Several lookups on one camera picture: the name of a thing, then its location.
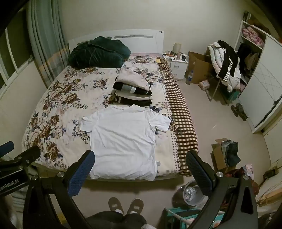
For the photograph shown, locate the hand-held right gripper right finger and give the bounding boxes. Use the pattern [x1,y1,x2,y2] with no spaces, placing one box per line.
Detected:
[186,150,258,229]

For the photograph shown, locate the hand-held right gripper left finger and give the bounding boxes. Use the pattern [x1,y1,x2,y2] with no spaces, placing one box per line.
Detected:
[23,150,96,229]

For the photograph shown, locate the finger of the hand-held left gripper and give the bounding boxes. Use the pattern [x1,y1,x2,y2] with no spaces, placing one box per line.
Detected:
[12,145,41,169]
[0,141,15,156]

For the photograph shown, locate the white t-shirt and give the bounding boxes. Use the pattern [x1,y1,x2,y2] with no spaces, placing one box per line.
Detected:
[80,104,172,181]

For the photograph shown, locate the cardboard box holding clothes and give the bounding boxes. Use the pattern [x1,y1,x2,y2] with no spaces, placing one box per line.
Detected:
[211,138,241,174]

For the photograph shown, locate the dark bundled clothes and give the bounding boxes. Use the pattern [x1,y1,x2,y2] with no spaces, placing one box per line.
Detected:
[221,140,241,166]

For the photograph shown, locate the dark hanging clothes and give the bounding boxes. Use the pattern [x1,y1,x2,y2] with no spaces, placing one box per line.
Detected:
[238,43,259,73]

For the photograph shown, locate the metal trash bin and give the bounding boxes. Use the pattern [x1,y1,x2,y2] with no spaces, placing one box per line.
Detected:
[178,179,209,207]

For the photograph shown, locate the person's left slipper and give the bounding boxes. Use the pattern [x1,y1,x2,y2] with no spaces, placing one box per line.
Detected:
[108,197,125,215]

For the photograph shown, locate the person's slipper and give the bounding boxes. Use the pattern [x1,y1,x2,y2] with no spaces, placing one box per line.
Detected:
[127,198,144,215]
[108,197,125,215]

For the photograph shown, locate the teal rack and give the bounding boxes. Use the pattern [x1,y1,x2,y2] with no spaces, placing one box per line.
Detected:
[163,207,225,229]

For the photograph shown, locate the person's legs in dark pants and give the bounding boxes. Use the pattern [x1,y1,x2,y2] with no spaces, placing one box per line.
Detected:
[85,210,147,229]

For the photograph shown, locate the person's right slipper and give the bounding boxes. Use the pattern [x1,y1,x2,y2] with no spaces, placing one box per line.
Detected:
[127,198,144,215]

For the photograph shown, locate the bed with floral sheet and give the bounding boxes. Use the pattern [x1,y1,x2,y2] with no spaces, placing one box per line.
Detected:
[21,52,199,182]

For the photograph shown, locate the camouflage shoes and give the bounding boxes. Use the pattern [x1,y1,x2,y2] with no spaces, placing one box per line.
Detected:
[231,103,249,121]

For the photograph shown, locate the metal chair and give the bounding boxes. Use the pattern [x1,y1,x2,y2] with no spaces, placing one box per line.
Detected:
[206,75,231,102]

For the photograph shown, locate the white folded garment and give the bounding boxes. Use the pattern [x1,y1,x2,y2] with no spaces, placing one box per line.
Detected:
[115,90,152,99]

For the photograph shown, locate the white framed window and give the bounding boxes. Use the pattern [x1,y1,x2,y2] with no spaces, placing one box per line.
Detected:
[0,11,34,91]

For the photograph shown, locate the white wardrobe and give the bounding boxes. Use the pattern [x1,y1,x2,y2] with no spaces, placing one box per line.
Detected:
[234,20,282,134]

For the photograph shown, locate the white nightstand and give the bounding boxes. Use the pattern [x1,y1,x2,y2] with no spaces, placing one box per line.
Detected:
[162,52,189,81]

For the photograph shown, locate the open empty cardboard box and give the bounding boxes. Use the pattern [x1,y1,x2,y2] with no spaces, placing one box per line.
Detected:
[187,51,215,85]

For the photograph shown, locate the grey-green curtain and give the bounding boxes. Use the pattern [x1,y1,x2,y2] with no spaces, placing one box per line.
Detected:
[26,0,70,88]

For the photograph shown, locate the black jacket white stripes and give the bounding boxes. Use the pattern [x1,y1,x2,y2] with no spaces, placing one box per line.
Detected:
[217,40,239,83]

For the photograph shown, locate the dark green duvet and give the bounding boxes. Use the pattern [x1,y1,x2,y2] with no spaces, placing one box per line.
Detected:
[68,36,131,69]

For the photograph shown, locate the white headboard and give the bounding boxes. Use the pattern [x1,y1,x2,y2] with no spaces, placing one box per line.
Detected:
[68,29,164,54]

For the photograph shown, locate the pink bedding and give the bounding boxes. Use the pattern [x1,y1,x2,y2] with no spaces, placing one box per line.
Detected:
[242,26,265,44]

